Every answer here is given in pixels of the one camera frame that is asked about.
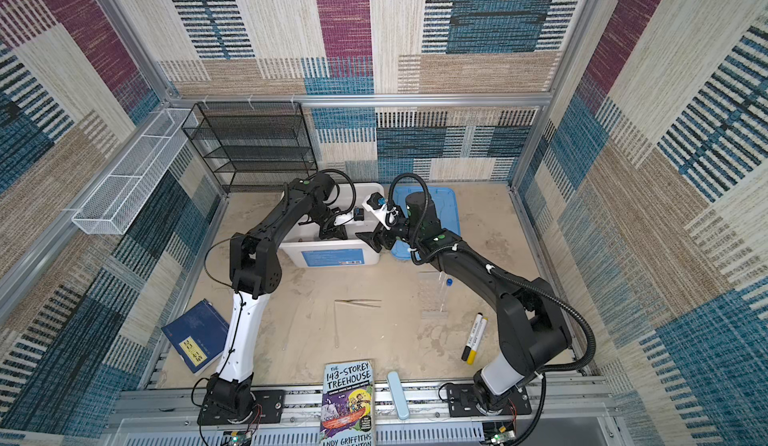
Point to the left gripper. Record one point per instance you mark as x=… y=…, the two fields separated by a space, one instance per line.
x=340 y=232

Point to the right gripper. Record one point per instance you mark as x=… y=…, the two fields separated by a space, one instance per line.
x=371 y=239

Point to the white plastic storage bin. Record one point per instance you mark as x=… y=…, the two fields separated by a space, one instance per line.
x=306 y=250

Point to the metal tweezers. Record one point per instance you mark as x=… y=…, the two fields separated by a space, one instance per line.
x=365 y=303

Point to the clear test tube rack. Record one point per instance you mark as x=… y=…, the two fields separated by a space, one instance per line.
x=428 y=283

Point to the blue capped test tube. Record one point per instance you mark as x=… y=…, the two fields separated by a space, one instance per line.
x=442 y=292

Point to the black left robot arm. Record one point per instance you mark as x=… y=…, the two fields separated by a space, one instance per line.
x=254 y=274

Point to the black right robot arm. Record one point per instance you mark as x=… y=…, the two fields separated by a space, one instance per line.
x=537 y=331

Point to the black mesh shelf rack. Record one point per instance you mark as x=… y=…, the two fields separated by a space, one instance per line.
x=251 y=147

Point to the blue plastic bin lid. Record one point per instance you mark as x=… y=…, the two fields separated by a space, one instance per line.
x=446 y=206

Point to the black capped white marker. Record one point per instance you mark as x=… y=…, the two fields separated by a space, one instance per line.
x=473 y=332

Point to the yellow capped white marker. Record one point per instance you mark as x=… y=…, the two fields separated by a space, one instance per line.
x=477 y=340

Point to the light blue case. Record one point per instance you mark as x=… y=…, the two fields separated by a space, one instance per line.
x=398 y=398

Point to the treehouse paperback book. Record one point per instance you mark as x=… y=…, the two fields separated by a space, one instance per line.
x=347 y=404

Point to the dark blue notebook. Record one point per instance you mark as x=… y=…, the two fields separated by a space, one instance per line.
x=198 y=335

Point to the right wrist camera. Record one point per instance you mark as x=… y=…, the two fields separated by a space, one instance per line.
x=382 y=209

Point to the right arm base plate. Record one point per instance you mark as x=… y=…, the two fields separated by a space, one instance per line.
x=462 y=402

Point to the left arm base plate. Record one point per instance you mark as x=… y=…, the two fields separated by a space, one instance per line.
x=258 y=407

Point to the white wire wall basket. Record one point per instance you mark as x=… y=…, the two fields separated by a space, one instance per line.
x=118 y=199

